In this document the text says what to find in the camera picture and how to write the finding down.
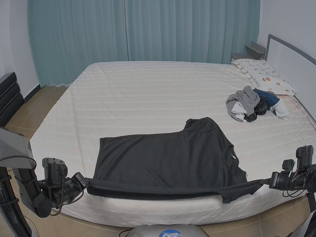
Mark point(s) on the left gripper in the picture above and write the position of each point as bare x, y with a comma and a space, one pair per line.
71, 191

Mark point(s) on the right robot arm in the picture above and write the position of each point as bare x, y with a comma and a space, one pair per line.
305, 157

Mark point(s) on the grey bedside table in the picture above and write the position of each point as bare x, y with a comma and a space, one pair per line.
255, 48

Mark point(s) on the bed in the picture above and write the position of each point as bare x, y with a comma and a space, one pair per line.
148, 95

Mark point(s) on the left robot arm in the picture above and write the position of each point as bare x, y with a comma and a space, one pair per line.
12, 147

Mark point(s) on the black T-shirt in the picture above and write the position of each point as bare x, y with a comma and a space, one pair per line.
167, 162

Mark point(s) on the black chest of drawers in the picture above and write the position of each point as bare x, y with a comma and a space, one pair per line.
9, 97

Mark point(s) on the blue-green curtain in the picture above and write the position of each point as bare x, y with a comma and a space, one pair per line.
148, 28

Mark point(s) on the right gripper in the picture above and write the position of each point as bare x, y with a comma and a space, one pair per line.
281, 181

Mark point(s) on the pile of clothes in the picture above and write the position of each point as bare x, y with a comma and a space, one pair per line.
246, 100

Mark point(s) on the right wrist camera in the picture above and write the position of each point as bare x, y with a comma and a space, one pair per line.
288, 165

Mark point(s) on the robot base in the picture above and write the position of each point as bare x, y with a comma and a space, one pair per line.
153, 232

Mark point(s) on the white printed pillow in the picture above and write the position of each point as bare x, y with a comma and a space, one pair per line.
266, 76

